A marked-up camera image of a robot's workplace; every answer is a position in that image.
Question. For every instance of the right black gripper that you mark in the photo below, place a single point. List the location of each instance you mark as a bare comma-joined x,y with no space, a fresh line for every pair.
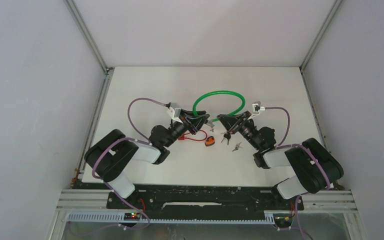
232,123

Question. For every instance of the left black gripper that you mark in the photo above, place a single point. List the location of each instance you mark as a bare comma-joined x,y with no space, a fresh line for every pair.
193,122

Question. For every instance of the silver keys of green lock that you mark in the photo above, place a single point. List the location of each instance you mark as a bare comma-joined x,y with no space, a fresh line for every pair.
211,125

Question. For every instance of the red cable lock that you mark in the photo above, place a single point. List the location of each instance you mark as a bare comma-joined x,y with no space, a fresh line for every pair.
200,136

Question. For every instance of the green cable lock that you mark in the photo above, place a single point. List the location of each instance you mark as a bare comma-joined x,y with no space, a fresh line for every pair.
220,92

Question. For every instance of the black key bunch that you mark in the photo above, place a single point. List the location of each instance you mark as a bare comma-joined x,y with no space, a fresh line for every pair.
226,137

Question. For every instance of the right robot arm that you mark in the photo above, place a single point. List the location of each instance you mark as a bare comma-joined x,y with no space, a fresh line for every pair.
314,168

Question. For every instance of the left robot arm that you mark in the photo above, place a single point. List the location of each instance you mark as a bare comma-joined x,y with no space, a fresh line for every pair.
109,157

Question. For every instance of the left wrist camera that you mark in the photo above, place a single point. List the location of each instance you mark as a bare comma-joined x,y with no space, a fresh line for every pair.
174,111

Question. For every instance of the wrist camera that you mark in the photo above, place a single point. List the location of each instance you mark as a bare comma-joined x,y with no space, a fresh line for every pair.
174,111
257,108

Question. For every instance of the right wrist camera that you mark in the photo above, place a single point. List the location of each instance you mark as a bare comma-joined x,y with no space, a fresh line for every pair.
257,108

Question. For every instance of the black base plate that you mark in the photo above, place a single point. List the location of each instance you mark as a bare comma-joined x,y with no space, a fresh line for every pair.
204,202

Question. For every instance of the grey cable duct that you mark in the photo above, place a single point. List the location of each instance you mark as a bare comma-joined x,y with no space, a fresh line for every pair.
126,217

